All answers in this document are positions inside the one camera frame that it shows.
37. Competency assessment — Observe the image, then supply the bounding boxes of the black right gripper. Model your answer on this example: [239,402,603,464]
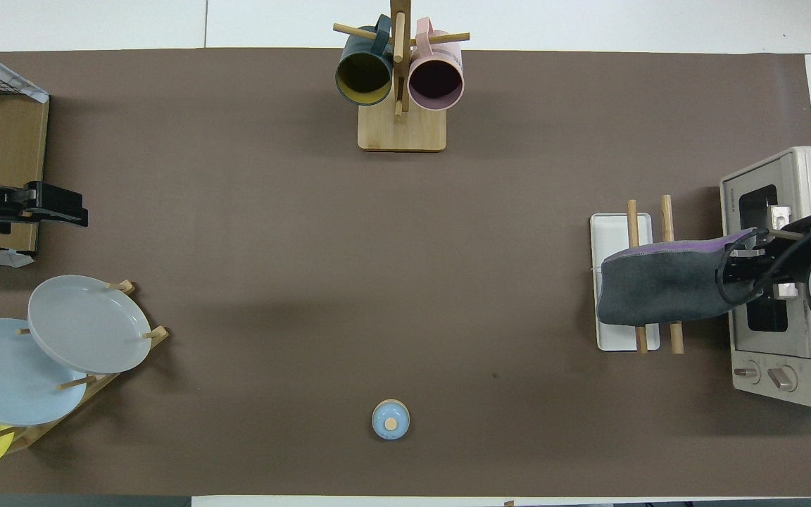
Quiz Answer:
[726,218,811,289]

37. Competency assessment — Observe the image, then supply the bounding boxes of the purple towel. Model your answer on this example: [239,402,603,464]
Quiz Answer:
[596,229,758,327]

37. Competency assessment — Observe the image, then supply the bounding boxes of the wooden plate rack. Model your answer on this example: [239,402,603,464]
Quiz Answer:
[0,280,170,451]

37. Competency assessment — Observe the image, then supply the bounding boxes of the white towel rack wooden bars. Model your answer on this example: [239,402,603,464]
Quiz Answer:
[589,195,684,354]

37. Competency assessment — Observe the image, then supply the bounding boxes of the wooden shelf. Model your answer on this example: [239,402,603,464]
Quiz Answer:
[0,55,51,254]

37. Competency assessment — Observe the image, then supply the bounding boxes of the grey plate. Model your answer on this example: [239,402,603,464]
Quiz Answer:
[27,275,153,375]

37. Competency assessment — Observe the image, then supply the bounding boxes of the brown table mat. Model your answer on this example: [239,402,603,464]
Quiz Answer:
[0,48,811,498]

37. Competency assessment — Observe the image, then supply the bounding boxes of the dark teal mug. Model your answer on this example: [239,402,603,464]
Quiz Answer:
[335,14,396,106]

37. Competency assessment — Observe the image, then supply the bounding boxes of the wooden mug tree stand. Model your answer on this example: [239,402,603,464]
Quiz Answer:
[333,0,470,153]

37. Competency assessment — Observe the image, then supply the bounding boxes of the pink mug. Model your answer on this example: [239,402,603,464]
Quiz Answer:
[408,18,465,111]

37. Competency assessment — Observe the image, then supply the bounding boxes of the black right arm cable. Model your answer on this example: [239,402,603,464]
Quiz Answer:
[715,215,811,307]

